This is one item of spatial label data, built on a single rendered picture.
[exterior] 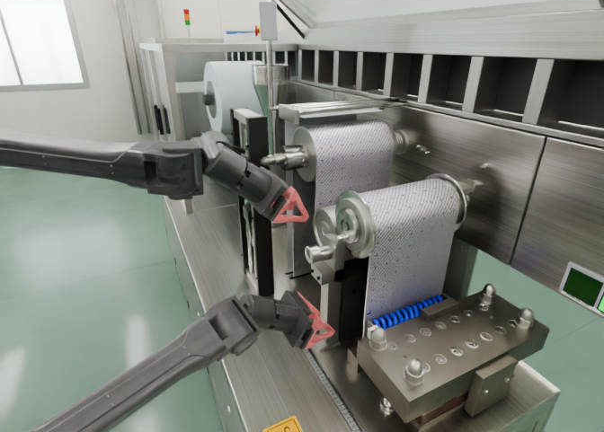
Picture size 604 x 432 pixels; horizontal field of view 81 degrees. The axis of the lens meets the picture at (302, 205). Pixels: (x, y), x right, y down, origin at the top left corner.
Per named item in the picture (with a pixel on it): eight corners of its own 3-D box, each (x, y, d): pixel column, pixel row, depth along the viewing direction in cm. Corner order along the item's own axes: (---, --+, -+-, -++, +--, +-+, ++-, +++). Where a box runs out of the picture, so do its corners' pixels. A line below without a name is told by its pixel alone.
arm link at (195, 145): (167, 202, 56) (161, 149, 51) (163, 172, 65) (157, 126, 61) (243, 194, 60) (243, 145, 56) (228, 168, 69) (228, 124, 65)
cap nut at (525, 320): (510, 321, 81) (515, 305, 79) (521, 316, 82) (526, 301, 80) (526, 332, 78) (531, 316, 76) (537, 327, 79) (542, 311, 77)
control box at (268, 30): (255, 40, 110) (253, 4, 106) (277, 40, 111) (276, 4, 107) (254, 40, 104) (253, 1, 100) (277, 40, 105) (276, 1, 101)
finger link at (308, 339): (331, 354, 72) (295, 349, 67) (314, 330, 78) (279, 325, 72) (347, 326, 71) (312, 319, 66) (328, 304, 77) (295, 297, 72)
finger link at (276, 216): (302, 239, 64) (262, 217, 59) (286, 223, 70) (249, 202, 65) (324, 208, 64) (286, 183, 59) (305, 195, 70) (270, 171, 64)
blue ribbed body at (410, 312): (368, 329, 82) (368, 316, 80) (438, 301, 90) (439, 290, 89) (377, 339, 79) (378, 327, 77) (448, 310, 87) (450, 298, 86)
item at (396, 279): (362, 325, 81) (368, 256, 74) (439, 295, 91) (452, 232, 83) (364, 326, 81) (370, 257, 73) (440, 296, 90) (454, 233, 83)
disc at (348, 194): (333, 237, 86) (337, 180, 79) (334, 236, 86) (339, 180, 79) (369, 272, 74) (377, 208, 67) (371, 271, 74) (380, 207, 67)
